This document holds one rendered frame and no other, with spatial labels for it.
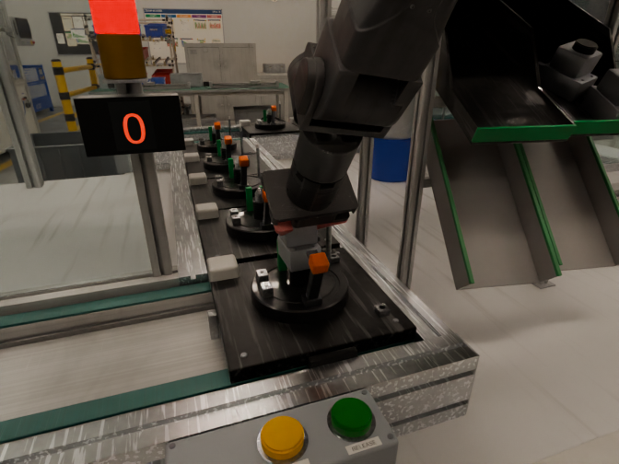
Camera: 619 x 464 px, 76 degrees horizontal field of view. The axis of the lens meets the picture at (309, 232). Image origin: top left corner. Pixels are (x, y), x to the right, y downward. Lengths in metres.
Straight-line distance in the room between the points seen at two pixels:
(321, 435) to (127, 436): 0.18
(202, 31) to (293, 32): 2.22
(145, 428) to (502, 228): 0.53
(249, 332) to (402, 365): 0.19
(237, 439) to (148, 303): 0.30
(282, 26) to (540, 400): 10.76
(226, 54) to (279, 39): 3.47
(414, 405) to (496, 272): 0.23
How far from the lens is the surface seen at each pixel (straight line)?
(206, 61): 7.82
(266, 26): 11.06
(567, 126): 0.59
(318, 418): 0.44
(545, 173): 0.77
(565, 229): 0.74
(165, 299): 0.66
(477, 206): 0.65
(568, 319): 0.85
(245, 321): 0.54
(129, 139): 0.57
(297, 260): 0.52
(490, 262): 0.63
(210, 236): 0.78
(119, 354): 0.62
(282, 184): 0.45
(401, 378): 0.49
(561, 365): 0.74
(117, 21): 0.56
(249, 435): 0.43
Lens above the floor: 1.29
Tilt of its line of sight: 25 degrees down
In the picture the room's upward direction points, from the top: straight up
